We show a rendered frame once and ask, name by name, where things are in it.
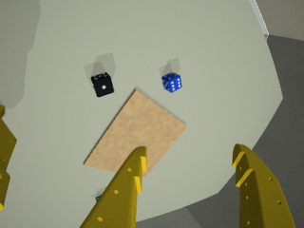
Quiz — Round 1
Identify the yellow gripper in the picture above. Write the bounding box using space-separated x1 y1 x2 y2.
80 143 295 228

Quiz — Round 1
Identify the black die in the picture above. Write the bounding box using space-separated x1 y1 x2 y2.
91 72 114 98

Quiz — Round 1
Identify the tan mat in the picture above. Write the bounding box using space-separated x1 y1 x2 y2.
84 89 187 177

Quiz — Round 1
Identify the blue die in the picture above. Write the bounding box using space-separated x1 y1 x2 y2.
161 72 181 93

